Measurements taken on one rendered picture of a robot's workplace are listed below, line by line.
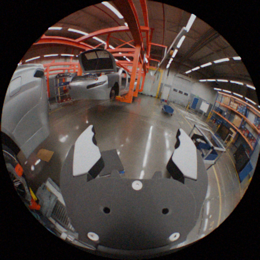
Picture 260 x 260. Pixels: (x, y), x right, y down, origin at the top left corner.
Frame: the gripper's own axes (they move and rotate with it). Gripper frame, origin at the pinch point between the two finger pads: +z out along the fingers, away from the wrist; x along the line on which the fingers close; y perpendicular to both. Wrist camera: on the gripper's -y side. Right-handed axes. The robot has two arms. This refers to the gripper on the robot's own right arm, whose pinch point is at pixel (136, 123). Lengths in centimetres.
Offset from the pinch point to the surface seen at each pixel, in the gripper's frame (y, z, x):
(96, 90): 2, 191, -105
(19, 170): 26, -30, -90
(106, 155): 84, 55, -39
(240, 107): -108, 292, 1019
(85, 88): -8, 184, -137
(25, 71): -46, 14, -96
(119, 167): 87, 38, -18
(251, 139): 52, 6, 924
